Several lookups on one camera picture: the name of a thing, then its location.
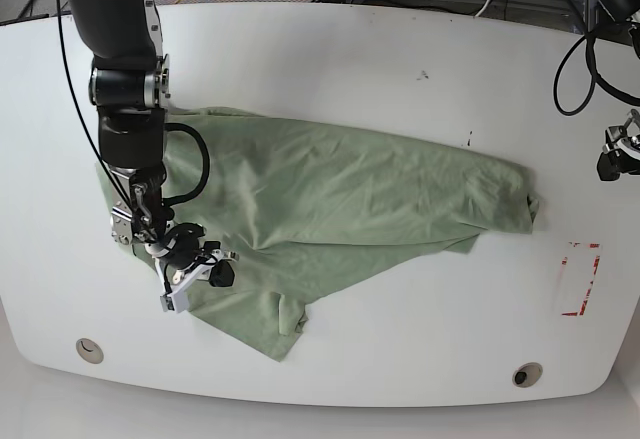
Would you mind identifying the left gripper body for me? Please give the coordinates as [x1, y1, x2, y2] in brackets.
[602, 109, 639, 159]

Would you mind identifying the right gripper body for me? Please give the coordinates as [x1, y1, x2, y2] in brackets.
[145, 223, 239, 272]

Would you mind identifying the green t-shirt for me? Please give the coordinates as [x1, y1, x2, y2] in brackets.
[94, 105, 542, 364]

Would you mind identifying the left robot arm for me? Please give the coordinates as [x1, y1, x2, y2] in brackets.
[587, 0, 639, 182]

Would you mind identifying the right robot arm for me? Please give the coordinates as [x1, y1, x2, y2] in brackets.
[68, 0, 235, 287]

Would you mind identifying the red tape rectangle marking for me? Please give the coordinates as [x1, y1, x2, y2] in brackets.
[554, 242, 602, 317]

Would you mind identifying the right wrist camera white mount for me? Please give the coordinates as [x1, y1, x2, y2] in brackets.
[154, 255, 221, 314]

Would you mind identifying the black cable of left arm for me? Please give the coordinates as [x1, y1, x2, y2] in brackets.
[537, 0, 640, 116]

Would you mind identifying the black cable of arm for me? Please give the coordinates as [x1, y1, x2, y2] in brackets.
[537, 0, 640, 116]
[54, 6, 210, 240]

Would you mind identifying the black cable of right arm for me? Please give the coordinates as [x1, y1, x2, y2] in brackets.
[54, 6, 210, 240]

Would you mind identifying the left table cable grommet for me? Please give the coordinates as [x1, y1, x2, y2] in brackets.
[76, 338, 104, 365]

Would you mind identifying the table cable grommet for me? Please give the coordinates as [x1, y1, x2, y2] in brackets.
[512, 362, 543, 388]
[76, 338, 104, 365]

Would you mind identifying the right table cable grommet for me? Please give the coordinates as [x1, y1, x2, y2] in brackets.
[512, 362, 543, 388]

